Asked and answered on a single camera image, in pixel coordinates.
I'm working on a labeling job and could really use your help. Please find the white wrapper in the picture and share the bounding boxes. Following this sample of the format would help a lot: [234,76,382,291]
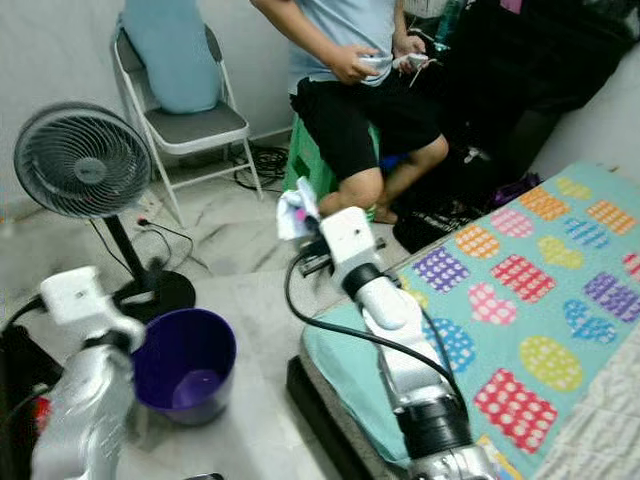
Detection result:
[277,178,321,241]

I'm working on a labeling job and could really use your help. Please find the white handheld controller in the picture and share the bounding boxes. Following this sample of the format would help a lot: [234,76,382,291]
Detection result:
[365,52,436,79]

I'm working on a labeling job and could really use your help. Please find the colourful children's board book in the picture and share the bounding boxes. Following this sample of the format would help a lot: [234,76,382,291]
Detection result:
[475,435,526,480]

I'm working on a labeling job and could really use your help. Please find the person right hand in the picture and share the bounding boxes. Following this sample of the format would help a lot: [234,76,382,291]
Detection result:
[332,45,386,87]

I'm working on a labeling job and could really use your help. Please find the person left hand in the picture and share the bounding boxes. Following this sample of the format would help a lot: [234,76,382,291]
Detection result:
[395,31,429,58]

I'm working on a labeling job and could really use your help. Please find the green plastic stool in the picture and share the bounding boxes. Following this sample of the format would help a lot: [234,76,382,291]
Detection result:
[285,115,381,201]

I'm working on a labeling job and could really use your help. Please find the person in blue shirt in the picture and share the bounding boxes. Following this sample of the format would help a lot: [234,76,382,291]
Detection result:
[250,0,451,226]

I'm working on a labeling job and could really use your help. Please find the purple plastic bucket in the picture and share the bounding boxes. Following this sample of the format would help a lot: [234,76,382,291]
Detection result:
[132,308,238,426]

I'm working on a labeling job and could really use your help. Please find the grey folding chair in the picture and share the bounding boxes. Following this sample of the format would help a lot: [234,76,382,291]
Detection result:
[110,25,264,226]

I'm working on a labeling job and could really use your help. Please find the teal blanket with colourful shapes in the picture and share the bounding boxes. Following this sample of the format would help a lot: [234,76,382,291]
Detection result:
[302,163,640,480]

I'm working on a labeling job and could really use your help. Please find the light blue cushion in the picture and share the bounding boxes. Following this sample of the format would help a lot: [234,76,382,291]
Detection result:
[122,0,223,113]

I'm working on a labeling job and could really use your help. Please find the dark grey standing fan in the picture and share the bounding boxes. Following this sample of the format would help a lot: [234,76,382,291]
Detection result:
[14,102,197,323]

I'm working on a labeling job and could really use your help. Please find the pile of black bags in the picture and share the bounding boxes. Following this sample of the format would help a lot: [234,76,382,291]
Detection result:
[395,0,636,251]

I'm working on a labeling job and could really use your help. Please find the dark wooden furniture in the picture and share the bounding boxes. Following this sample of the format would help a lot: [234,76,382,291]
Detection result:
[0,325,61,480]

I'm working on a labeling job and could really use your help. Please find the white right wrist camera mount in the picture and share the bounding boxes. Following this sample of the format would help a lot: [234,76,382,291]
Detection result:
[320,207,376,286]

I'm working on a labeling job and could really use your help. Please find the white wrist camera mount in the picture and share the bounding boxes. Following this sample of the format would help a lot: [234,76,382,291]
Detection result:
[40,267,133,343]
[320,207,376,286]

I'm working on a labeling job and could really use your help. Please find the tangled black floor cables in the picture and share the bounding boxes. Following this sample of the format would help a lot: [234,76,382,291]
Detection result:
[235,145,291,191]

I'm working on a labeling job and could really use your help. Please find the black bed frame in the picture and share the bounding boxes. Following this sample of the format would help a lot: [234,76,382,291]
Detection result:
[285,355,371,480]

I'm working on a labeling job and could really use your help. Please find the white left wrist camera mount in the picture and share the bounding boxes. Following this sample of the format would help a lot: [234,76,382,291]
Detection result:
[40,267,133,343]

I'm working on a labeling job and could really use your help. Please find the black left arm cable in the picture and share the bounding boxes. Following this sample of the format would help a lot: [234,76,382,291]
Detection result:
[3,298,53,333]

